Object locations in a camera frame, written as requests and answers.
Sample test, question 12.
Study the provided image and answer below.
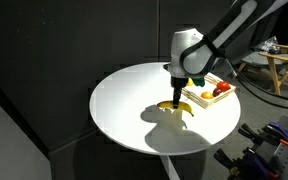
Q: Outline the yellow banana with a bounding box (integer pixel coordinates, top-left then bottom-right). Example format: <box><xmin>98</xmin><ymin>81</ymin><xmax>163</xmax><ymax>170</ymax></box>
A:
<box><xmin>156</xmin><ymin>100</ymin><xmax>195</xmax><ymax>118</ymax></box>

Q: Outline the round white table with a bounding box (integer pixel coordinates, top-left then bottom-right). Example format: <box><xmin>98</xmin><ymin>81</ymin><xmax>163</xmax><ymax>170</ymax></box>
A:
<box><xmin>89</xmin><ymin>61</ymin><xmax>242</xmax><ymax>156</ymax></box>

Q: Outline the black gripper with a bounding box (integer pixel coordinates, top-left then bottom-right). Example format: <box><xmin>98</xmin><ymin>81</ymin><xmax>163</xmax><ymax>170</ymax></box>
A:
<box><xmin>170</xmin><ymin>75</ymin><xmax>189</xmax><ymax>110</ymax></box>

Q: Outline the purple orange spring clamp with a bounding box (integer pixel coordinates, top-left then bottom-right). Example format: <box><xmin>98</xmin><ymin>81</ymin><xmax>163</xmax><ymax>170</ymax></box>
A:
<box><xmin>238</xmin><ymin>121</ymin><xmax>288</xmax><ymax>148</ymax></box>
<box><xmin>213</xmin><ymin>148</ymin><xmax>281</xmax><ymax>179</ymax></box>

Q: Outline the wooden slatted box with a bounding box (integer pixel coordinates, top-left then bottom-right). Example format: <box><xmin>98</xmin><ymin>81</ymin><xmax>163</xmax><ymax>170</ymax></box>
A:
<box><xmin>181</xmin><ymin>73</ymin><xmax>236</xmax><ymax>110</ymax></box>

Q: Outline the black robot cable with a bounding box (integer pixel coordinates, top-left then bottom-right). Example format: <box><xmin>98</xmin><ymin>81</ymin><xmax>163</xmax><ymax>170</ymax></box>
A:
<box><xmin>228</xmin><ymin>59</ymin><xmax>288</xmax><ymax>112</ymax></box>

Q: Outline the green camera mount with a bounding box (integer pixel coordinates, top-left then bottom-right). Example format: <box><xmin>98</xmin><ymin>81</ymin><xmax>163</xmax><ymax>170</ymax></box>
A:
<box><xmin>192</xmin><ymin>77</ymin><xmax>206</xmax><ymax>88</ymax></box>

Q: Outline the crumpled clear plastic bag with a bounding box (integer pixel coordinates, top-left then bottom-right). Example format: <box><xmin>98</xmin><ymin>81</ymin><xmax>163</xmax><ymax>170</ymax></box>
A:
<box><xmin>253</xmin><ymin>35</ymin><xmax>282</xmax><ymax>54</ymax></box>

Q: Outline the orange fruit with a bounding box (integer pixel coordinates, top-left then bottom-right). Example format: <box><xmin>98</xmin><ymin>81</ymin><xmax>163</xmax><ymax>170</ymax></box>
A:
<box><xmin>200</xmin><ymin>91</ymin><xmax>215</xmax><ymax>100</ymax></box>

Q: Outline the white table pedestal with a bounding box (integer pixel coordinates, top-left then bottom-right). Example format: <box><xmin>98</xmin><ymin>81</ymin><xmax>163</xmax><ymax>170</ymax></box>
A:
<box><xmin>159</xmin><ymin>154</ymin><xmax>182</xmax><ymax>180</ymax></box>

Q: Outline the wooden armchair grey cushion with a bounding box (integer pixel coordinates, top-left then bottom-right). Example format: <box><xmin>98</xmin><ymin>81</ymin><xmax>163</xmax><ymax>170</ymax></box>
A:
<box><xmin>237</xmin><ymin>43</ymin><xmax>288</xmax><ymax>98</ymax></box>

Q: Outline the dark purple plum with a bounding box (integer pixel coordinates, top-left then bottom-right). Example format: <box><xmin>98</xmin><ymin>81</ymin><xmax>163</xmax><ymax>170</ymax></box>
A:
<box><xmin>212</xmin><ymin>87</ymin><xmax>223</xmax><ymax>98</ymax></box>

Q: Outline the large red apple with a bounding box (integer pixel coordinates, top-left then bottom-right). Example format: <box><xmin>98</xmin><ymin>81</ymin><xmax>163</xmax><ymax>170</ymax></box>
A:
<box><xmin>216</xmin><ymin>80</ymin><xmax>232</xmax><ymax>93</ymax></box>

